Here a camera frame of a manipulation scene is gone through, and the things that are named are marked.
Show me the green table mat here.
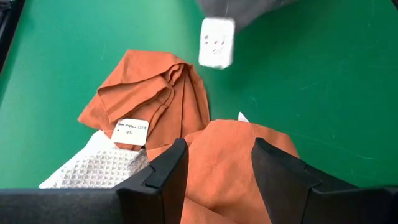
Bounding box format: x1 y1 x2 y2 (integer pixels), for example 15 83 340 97
0 0 398 189

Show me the orange towel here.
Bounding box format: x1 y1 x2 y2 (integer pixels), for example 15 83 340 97
77 49 211 152
145 119 301 224

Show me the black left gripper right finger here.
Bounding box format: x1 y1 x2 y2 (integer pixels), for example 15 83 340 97
251 137 321 224

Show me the handwritten white paper tag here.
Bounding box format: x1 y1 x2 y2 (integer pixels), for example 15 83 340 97
111 118 150 147

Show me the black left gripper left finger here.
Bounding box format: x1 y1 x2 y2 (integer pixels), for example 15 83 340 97
116 138 190 224

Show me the black table frame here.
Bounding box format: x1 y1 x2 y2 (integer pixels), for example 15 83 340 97
0 0 26 74

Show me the white waffle towel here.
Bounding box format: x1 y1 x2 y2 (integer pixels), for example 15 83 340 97
38 129 150 189

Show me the dark grey plain towel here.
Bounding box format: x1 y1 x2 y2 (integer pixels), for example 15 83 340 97
195 0 301 32

